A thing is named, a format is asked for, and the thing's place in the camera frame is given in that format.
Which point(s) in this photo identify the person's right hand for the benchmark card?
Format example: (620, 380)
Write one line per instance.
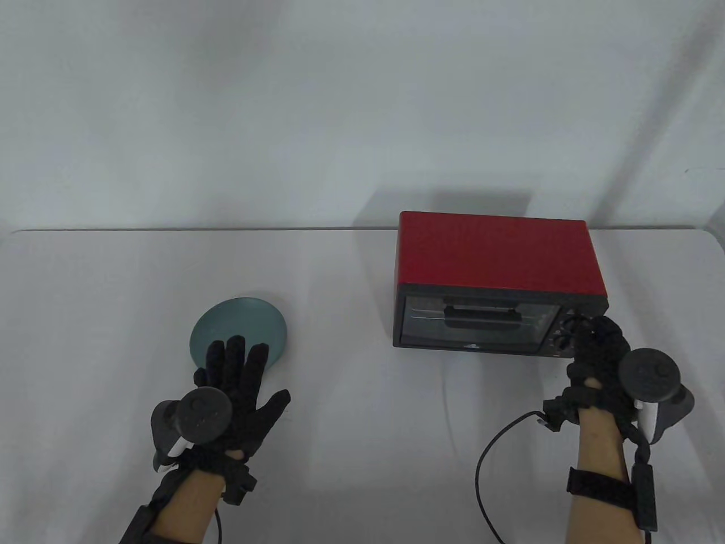
(597, 362)

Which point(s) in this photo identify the person's left hand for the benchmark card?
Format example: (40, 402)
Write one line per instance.
(243, 391)

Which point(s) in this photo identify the person's left forearm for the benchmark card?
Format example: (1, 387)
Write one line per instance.
(190, 510)

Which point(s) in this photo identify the person's right forearm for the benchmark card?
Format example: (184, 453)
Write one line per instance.
(600, 442)

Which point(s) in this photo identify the teal plate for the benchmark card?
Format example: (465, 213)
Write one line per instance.
(243, 317)

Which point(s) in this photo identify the black hand tracker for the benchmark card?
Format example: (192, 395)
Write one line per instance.
(648, 374)
(204, 413)

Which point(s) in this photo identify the red oven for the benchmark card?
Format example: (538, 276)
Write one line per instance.
(498, 255)

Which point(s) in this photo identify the black wrist sensor module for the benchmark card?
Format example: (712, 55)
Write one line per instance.
(241, 484)

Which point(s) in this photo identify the black box with white label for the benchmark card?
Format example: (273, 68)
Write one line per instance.
(645, 498)

